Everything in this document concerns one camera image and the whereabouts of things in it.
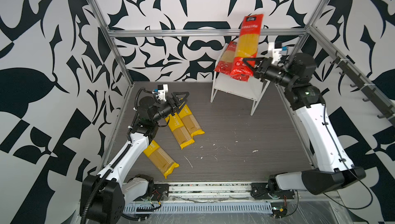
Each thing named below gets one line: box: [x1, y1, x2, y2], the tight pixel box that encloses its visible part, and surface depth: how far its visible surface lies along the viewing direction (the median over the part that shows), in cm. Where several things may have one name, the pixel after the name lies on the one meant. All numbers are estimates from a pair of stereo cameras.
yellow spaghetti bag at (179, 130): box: [164, 112, 195, 150], surface depth 95 cm
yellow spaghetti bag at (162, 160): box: [142, 139, 180, 179], surface depth 84 cm
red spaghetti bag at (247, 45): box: [229, 13, 264, 82], surface depth 62 cm
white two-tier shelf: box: [210, 42, 271, 117], surface depth 96 cm
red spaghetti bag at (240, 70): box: [229, 45, 259, 83], surface depth 60 cm
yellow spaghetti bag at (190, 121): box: [177, 103, 206, 138], surface depth 98 cm
